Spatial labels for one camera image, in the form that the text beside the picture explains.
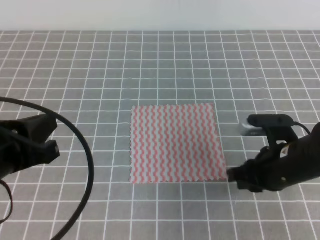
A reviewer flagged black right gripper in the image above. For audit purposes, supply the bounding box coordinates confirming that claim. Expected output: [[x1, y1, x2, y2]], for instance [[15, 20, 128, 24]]
[[226, 139, 313, 193]]

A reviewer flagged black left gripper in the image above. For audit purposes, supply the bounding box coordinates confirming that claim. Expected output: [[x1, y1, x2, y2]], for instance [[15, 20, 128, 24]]
[[0, 114, 60, 175]]

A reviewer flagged pink white wavy striped towel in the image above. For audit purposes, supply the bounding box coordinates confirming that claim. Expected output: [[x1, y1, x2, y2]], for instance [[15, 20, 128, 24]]
[[129, 103, 228, 184]]

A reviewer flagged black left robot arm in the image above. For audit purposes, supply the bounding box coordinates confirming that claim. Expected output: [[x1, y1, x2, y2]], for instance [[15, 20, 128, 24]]
[[0, 114, 60, 179]]

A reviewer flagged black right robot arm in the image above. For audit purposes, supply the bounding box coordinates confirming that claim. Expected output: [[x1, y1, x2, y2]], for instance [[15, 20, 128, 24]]
[[227, 124, 320, 193]]

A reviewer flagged grey grid tablecloth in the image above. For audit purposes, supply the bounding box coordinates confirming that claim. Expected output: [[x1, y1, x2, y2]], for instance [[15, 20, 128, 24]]
[[0, 30, 320, 240]]

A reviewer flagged black left camera cable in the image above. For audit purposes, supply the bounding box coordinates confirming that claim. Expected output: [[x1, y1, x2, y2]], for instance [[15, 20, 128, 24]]
[[0, 96, 95, 240]]

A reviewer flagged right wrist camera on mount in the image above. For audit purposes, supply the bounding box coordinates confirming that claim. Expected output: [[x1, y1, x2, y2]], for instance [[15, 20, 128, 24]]
[[239, 114, 299, 149]]

